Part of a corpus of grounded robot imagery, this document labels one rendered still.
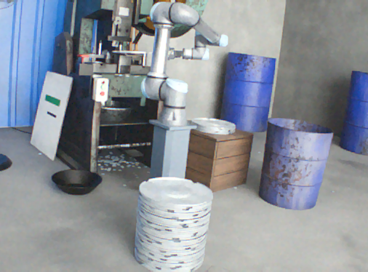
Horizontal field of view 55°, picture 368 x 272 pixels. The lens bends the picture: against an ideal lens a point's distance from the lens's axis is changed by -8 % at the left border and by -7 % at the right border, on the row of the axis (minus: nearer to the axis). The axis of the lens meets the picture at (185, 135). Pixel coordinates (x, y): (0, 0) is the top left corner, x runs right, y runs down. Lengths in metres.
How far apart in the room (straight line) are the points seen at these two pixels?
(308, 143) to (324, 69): 3.17
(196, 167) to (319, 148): 0.77
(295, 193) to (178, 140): 0.77
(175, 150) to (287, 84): 3.81
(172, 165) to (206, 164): 0.37
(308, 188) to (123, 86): 1.32
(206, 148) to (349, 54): 3.22
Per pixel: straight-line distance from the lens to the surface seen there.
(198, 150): 2.37
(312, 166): 2.27
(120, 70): 2.54
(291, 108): 5.61
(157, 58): 2.07
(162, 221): 1.42
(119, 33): 2.59
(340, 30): 5.27
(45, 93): 3.06
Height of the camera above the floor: 0.84
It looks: 13 degrees down
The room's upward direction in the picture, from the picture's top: 6 degrees clockwise
